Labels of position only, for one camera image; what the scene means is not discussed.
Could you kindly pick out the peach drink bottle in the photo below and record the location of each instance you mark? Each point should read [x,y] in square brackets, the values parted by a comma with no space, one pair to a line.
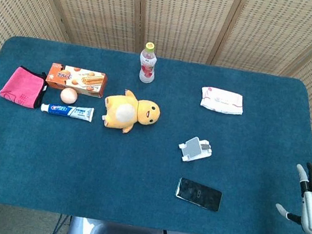
[147,65]

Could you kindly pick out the yellow plush toy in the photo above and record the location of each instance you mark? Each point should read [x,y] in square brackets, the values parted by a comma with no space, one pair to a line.
[127,112]

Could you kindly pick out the pink cloth with black trim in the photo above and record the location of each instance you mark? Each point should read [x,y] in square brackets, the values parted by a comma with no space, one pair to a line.
[22,87]

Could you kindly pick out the orange biscuit box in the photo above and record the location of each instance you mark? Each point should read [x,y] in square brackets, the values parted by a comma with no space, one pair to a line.
[76,79]

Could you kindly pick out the peach coloured ball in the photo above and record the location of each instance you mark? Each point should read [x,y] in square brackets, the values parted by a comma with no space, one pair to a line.
[68,96]

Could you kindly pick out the bamboo folding screen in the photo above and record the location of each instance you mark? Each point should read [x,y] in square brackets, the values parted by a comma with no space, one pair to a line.
[183,17]

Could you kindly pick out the white phone stand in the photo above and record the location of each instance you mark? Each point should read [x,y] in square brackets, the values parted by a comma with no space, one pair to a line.
[193,149]

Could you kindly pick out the blue table cloth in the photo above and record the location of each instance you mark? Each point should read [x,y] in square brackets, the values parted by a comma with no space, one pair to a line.
[135,173]

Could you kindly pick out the black smartphone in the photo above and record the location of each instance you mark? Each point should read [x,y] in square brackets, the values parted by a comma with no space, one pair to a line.
[198,194]

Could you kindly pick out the blue white toothpaste tube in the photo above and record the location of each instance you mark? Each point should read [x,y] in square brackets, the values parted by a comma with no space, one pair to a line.
[68,111]

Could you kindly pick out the white wet wipes pack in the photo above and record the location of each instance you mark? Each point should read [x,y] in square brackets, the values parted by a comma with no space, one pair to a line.
[222,100]

